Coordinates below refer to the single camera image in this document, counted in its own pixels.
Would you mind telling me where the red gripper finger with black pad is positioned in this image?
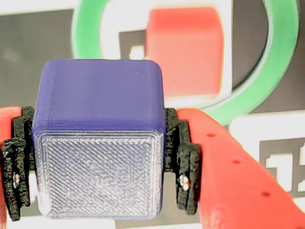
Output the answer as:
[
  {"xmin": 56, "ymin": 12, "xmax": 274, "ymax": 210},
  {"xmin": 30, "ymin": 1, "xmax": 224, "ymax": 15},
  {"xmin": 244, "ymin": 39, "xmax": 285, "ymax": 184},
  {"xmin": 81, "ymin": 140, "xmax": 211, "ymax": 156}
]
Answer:
[
  {"xmin": 164, "ymin": 107, "xmax": 305, "ymax": 229},
  {"xmin": 0, "ymin": 106, "xmax": 36, "ymax": 229}
]

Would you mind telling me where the blue cube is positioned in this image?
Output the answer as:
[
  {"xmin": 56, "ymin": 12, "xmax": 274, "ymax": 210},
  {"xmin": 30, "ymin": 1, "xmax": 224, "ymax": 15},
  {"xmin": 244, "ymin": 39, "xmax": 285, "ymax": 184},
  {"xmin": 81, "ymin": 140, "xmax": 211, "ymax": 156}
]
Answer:
[{"xmin": 30, "ymin": 59, "xmax": 167, "ymax": 220}]

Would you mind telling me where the red cube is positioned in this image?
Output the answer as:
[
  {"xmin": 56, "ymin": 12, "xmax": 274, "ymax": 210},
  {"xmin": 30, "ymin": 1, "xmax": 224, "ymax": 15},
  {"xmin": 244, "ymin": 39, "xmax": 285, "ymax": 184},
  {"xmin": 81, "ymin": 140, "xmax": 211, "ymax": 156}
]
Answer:
[{"xmin": 145, "ymin": 7, "xmax": 224, "ymax": 101}]

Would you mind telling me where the black white marker checkerboard mat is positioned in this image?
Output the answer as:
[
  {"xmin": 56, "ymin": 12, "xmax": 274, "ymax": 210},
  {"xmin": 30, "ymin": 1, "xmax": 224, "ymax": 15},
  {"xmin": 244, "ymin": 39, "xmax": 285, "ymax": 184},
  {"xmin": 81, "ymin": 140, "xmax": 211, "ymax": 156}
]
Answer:
[{"xmin": 0, "ymin": 0, "xmax": 305, "ymax": 229}]

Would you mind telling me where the green ring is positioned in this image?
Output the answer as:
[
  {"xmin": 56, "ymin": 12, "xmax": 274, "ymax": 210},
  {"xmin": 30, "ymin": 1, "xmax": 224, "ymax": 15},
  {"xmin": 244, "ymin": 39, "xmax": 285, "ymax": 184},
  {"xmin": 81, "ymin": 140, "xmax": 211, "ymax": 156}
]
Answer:
[{"xmin": 71, "ymin": 0, "xmax": 300, "ymax": 126}]

